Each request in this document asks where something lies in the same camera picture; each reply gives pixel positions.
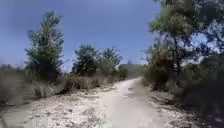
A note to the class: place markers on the dry grass and bushes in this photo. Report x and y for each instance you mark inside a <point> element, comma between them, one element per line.
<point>36,86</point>

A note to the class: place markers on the round green tree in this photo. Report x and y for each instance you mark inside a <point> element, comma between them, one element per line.
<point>110,60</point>
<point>86,60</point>

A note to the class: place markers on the distant hazy trees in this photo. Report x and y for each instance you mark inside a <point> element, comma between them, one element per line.
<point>133,69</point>

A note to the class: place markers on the dark bushes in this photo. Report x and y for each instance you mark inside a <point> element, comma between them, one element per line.
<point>200,86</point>

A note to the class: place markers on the pale dirt path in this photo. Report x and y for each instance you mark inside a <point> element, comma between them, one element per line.
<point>125,106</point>

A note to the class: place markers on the large pine tree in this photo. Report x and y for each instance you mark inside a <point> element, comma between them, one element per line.
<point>190,30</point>

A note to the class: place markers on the tall slender green tree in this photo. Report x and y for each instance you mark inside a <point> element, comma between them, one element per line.
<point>45,50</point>

